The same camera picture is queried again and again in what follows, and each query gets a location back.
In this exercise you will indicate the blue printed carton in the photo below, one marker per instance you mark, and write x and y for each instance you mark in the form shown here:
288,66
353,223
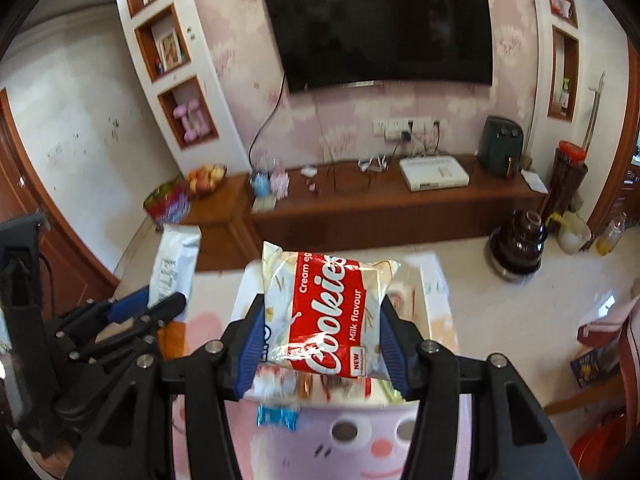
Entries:
590,366

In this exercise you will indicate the pink toy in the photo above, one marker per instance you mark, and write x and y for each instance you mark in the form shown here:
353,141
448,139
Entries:
280,182

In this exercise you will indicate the white set-top box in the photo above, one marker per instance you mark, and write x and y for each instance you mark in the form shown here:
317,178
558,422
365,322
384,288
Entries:
432,172

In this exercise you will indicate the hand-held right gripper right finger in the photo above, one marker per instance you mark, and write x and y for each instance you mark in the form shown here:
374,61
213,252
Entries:
392,360

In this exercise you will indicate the red white cookie packet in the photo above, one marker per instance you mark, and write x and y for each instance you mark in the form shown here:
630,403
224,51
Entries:
325,310

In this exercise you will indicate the red plastic basin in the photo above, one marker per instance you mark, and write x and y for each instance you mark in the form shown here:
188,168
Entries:
600,440

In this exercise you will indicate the wooden television cabinet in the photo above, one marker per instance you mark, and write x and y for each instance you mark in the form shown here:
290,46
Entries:
375,215

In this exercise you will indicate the white plastic jug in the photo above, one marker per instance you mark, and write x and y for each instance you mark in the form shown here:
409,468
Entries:
574,234

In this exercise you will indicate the white plastic bin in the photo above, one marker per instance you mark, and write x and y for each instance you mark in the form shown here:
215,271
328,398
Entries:
422,280

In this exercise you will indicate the red round tin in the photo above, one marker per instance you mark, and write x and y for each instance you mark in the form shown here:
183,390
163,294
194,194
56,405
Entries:
167,205

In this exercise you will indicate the cartoon face tablecloth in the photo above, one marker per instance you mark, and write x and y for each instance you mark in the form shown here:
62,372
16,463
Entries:
350,452

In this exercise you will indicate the brown wooden door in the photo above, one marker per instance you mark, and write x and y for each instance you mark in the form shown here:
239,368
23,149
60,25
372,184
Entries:
20,180

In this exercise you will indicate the fruit bowl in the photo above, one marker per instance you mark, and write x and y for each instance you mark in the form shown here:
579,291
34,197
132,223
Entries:
205,178

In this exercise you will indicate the dark ceramic pot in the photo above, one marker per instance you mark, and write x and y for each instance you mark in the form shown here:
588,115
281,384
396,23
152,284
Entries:
517,245

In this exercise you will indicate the orange white snack packet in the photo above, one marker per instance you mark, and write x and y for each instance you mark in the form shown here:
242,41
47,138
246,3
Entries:
175,262

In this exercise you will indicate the yellow oil bottle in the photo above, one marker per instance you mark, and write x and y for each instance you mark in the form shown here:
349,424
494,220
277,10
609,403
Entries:
610,239

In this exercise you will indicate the small white device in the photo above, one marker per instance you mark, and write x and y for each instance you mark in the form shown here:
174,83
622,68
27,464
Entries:
308,171

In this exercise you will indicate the pale card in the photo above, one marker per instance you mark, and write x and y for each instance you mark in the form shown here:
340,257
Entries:
262,204

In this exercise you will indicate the white paper sheet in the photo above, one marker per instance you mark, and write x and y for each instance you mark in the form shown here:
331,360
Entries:
534,181

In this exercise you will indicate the red-lidded dark jar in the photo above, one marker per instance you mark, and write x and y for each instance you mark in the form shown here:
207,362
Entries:
567,180

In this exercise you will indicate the white wall sockets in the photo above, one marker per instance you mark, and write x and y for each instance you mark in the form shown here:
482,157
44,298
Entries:
402,127

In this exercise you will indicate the picture frame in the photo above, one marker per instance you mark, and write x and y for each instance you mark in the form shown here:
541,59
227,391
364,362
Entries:
167,47

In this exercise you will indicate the pink dumbbell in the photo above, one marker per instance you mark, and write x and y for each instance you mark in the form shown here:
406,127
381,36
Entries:
196,131
186,114

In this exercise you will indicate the metal pole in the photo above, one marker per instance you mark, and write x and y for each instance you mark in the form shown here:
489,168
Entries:
595,105

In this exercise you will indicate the blue snack packet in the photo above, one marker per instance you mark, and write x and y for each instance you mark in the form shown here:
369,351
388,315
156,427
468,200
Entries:
277,417

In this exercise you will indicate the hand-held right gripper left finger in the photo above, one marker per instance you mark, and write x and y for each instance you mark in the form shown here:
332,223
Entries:
252,355

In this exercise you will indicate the dark green air fryer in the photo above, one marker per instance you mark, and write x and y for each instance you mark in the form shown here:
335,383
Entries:
500,147

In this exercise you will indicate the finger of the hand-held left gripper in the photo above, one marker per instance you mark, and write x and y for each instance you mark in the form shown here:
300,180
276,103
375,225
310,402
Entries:
170,304
127,306

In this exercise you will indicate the black television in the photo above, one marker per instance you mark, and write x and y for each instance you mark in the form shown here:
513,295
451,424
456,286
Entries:
380,30

